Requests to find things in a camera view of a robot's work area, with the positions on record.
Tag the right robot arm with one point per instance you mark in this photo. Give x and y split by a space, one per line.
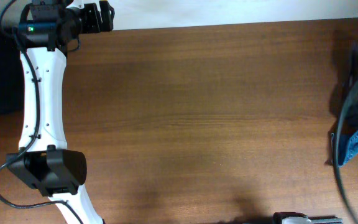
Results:
300 218

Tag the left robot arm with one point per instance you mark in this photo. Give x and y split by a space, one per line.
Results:
44 161

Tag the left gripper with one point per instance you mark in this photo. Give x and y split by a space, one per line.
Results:
99 25

